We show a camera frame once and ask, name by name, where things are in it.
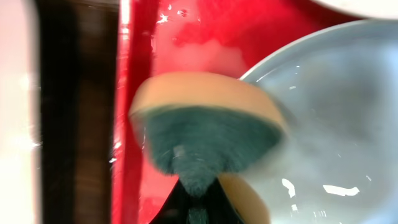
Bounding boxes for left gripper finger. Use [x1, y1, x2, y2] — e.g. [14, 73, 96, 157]
[150, 180, 244, 224]

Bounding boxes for green yellow sponge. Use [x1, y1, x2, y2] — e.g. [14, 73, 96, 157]
[129, 72, 285, 224]

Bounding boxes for light blue plate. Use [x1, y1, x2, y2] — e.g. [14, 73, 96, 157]
[242, 20, 397, 224]

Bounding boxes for white plate with red stain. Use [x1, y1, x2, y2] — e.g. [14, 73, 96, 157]
[312, 0, 397, 20]

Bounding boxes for red plastic tray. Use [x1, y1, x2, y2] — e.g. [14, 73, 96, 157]
[111, 0, 351, 224]

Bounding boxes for black tray with soapy water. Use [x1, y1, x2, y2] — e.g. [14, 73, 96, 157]
[0, 0, 121, 224]

